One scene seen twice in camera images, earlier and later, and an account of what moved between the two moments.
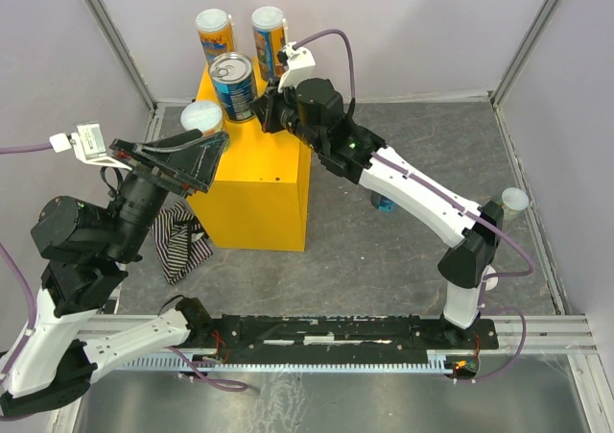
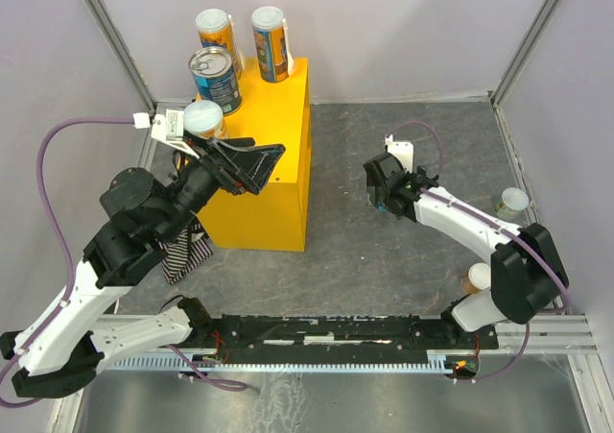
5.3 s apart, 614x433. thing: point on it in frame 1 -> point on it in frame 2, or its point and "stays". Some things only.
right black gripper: [268, 104] -> [420, 171]
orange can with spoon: [217, 32] stays
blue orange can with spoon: [270, 31] stays
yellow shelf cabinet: [257, 199] stays
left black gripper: [192, 166] -> [239, 170]
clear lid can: [514, 202] stays
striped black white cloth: [177, 235] stays
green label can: [203, 115] stays
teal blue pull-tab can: [234, 79] -> [215, 78]
